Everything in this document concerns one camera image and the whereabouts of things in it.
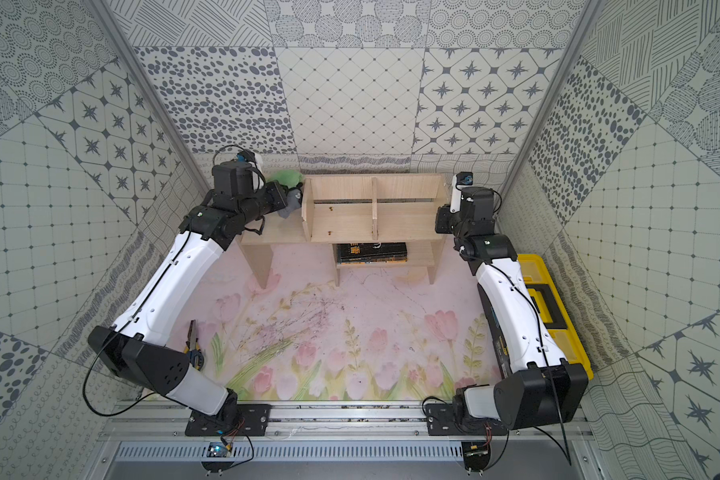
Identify grey green cleaning cloth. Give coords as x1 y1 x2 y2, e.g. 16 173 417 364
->
268 169 304 219

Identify light wooden bookshelf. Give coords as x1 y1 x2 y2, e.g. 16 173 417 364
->
238 173 450 287

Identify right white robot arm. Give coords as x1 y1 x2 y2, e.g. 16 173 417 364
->
435 179 588 429

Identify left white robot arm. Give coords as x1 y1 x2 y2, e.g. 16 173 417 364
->
88 154 287 431

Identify yellow black toolbox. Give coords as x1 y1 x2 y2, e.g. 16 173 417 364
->
479 253 595 380

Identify black book on shelf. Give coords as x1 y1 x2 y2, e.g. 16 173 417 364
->
336 242 408 264

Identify floral pink table mat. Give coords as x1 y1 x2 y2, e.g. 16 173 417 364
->
169 244 501 401

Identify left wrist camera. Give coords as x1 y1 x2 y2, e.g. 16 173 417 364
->
236 149 259 170

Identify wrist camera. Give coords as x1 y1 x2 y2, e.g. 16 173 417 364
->
450 172 473 213
236 149 259 170

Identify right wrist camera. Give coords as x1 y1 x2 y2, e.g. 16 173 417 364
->
450 172 473 213

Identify yellow handled scissors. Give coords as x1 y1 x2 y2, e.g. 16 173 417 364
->
184 320 205 371

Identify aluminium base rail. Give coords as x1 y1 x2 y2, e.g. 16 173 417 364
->
99 400 592 468

